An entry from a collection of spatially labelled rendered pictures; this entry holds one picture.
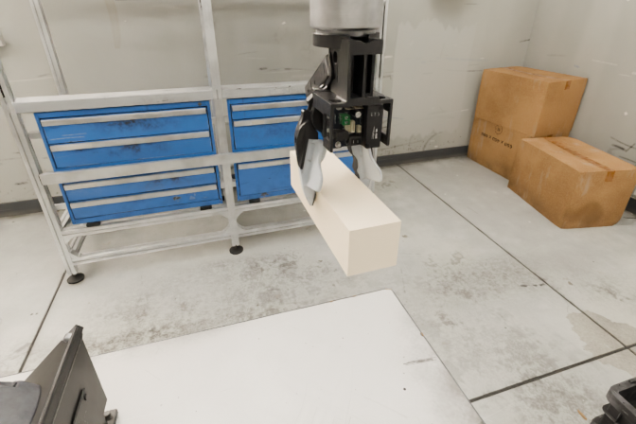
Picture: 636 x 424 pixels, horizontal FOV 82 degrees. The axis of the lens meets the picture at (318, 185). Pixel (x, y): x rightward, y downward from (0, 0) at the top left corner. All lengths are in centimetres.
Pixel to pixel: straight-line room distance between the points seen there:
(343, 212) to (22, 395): 43
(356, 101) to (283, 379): 53
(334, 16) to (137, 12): 234
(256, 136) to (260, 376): 138
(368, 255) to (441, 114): 304
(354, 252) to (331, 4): 25
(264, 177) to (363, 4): 169
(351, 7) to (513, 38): 334
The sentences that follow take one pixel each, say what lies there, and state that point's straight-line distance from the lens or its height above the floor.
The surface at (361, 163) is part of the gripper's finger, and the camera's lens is 48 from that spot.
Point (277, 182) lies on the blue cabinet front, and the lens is 205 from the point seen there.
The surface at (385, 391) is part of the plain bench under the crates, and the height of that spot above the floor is 70.
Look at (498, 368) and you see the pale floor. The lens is 178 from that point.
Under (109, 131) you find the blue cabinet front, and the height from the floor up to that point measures 78.
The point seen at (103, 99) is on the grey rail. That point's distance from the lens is 188.
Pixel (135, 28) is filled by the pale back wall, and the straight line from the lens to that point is 269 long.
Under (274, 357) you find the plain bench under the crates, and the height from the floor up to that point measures 70.
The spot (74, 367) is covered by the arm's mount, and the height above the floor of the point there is 88.
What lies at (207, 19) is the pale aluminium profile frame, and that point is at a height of 123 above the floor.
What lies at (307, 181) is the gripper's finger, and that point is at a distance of 46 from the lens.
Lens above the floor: 131
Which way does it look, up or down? 27 degrees down
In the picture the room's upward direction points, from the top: straight up
